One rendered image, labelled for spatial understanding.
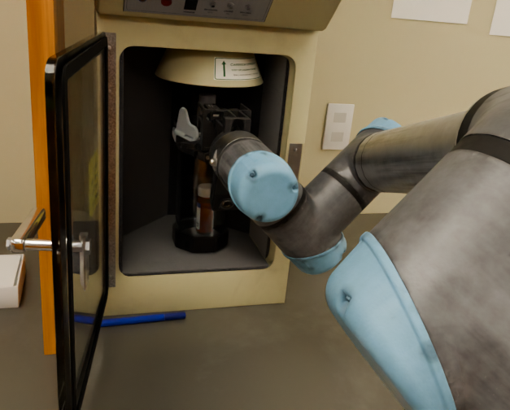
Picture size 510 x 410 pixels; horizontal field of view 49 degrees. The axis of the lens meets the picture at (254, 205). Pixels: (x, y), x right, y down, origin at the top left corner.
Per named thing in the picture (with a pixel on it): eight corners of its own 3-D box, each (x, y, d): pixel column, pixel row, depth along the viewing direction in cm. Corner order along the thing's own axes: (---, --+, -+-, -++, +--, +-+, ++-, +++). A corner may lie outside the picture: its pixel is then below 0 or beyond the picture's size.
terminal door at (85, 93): (106, 294, 89) (106, 30, 75) (67, 440, 61) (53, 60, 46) (102, 294, 89) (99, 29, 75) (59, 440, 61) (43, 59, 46)
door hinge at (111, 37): (98, 287, 90) (96, 31, 76) (115, 286, 91) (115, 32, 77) (99, 292, 89) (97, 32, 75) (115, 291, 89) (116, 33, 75)
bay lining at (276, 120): (111, 215, 112) (111, 28, 99) (237, 211, 119) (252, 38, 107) (118, 273, 90) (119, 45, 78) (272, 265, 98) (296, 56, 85)
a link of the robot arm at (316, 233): (379, 228, 73) (333, 169, 68) (318, 290, 73) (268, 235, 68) (347, 211, 80) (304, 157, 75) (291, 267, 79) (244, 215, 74)
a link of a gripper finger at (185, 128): (176, 100, 94) (209, 112, 87) (175, 135, 96) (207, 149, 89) (160, 102, 92) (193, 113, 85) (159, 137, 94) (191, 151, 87)
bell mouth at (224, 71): (148, 67, 98) (149, 33, 96) (246, 71, 103) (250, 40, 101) (162, 85, 82) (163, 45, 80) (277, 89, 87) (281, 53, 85)
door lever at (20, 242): (78, 224, 65) (78, 203, 64) (61, 263, 57) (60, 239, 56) (30, 223, 65) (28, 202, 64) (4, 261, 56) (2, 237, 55)
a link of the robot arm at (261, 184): (268, 242, 66) (222, 194, 63) (243, 208, 76) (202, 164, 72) (318, 198, 66) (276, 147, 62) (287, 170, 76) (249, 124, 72)
